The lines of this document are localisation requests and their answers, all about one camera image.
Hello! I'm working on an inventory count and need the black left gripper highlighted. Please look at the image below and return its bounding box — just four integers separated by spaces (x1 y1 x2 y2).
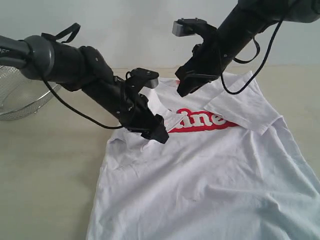
82 77 169 144

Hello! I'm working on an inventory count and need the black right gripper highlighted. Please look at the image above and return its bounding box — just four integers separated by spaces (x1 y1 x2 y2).
175 37 238 97

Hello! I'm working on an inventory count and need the white t-shirt red print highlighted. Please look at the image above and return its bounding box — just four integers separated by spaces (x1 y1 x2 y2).
86 78 320 240

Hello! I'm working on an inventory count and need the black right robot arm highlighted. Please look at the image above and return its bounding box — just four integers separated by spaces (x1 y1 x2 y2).
172 0 320 97

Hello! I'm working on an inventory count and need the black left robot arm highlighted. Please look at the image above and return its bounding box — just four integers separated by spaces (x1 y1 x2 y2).
0 23 169 144

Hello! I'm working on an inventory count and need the metal mesh basket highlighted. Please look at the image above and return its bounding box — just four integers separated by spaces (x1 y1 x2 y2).
0 66 54 121

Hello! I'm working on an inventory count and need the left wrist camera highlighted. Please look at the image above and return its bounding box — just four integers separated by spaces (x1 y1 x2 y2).
125 67 160 100

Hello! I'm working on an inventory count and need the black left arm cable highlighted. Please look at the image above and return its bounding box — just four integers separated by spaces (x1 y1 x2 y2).
39 74 123 130

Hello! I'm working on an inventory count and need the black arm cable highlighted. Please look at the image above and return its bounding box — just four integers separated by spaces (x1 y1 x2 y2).
219 14 285 95
39 74 123 130

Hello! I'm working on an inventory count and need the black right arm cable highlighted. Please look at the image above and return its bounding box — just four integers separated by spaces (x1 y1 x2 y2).
219 14 285 95

